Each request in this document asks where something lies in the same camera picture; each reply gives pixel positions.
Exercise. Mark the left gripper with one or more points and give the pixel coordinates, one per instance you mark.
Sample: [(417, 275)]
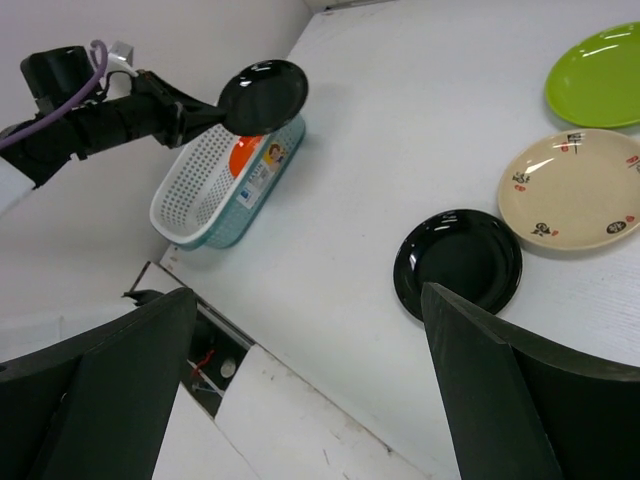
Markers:
[(152, 108)]

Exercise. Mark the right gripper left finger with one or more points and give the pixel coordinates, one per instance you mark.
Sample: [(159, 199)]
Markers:
[(96, 406)]

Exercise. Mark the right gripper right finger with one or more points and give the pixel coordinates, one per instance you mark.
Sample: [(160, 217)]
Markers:
[(521, 406)]

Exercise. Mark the orange plate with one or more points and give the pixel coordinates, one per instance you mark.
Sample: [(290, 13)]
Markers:
[(243, 153)]

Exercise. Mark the black plate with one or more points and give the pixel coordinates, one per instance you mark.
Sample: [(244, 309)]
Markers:
[(263, 97), (469, 252)]

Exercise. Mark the beige plate with small motifs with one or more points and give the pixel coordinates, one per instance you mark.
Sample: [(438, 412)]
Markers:
[(574, 191)]

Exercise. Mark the green plate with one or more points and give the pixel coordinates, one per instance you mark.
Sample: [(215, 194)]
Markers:
[(595, 84)]

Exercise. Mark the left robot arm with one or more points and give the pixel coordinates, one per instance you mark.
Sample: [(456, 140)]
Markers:
[(61, 81)]

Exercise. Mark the white perforated plastic bin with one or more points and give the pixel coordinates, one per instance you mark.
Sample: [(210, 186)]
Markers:
[(200, 204)]

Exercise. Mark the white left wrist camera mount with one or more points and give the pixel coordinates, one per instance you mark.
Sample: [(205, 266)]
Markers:
[(120, 58)]

